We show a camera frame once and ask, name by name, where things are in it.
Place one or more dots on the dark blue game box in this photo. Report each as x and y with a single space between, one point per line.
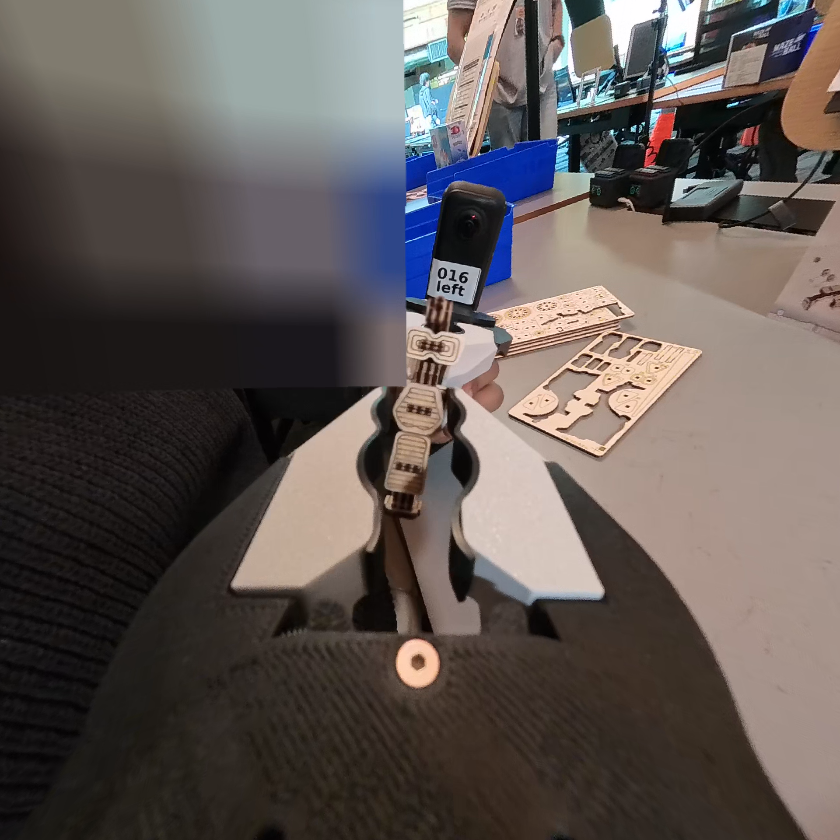
771 52

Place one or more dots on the black battery charger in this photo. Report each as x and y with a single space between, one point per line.
653 190
610 190

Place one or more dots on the long blue plastic bin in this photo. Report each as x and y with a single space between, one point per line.
505 167

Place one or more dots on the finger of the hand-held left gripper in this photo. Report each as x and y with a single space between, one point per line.
415 321
480 354

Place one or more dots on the round wooden chair back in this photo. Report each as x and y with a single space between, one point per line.
817 92

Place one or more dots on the white printed instruction sheet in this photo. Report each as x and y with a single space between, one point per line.
814 282

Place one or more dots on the stack of wooden puzzle sheets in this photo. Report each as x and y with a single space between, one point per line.
564 318

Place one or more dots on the black vertical pole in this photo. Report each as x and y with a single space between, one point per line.
533 65

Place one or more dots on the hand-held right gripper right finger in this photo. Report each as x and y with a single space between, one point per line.
525 525

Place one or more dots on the small blue plastic bin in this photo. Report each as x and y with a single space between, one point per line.
418 172

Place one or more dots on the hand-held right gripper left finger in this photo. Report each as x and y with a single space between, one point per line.
295 525

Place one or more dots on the black tablet on stand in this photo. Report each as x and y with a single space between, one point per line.
781 213

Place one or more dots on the black knit sweater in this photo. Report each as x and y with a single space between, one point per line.
79 525

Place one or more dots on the background brown table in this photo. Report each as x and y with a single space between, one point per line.
689 83

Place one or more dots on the cream chair back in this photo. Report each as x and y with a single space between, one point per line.
590 43

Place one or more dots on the wooden model strip assembly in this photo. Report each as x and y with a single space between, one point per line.
413 413

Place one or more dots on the leaning wooden kit box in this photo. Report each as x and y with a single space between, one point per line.
476 79

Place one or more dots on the colourful puzzle box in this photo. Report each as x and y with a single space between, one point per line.
449 144

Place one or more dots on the single wooden puzzle sheet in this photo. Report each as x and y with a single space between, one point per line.
584 407

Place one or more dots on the black monitor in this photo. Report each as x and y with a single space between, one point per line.
642 49

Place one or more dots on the person's left hand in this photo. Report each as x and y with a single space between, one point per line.
485 394

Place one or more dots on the large blue plastic bin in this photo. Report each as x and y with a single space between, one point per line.
420 253

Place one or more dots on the flat black case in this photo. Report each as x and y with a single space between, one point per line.
705 197

